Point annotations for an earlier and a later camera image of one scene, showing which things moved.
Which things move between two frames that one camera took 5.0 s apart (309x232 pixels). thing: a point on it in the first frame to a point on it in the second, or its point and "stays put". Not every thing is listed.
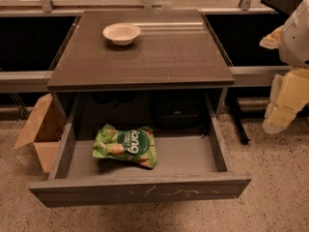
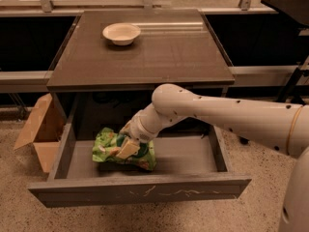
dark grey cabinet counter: x=161 y=69 stays put
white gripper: x=296 y=39 to x=141 y=129
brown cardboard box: x=44 y=130 stays put
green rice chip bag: x=128 y=145 stays put
